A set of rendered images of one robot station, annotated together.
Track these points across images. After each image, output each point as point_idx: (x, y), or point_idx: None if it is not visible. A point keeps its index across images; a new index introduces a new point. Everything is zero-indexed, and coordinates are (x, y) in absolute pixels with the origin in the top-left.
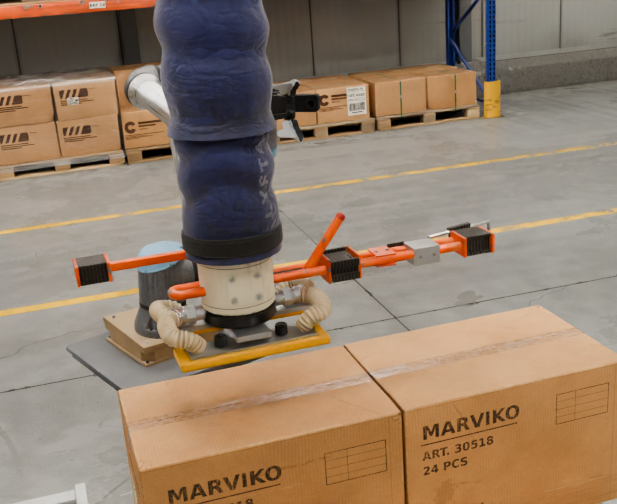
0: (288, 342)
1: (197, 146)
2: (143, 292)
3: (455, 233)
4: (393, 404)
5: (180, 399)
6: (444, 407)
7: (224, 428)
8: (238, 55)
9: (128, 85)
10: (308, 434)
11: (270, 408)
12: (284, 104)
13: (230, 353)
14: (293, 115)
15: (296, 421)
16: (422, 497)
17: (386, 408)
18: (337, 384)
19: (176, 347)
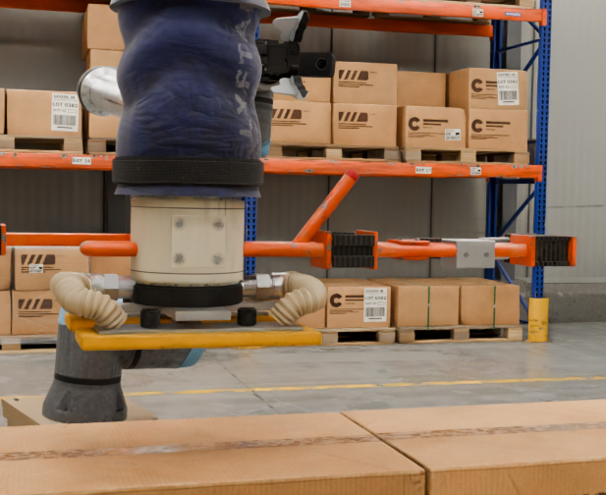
0: (255, 332)
1: (150, 12)
2: (61, 355)
3: (518, 235)
4: (413, 463)
5: (80, 439)
6: (494, 475)
7: (138, 467)
8: None
9: (82, 79)
10: (272, 481)
11: (217, 455)
12: (285, 55)
13: (162, 333)
14: (296, 74)
15: (255, 467)
16: None
17: (401, 465)
18: (326, 441)
19: (79, 312)
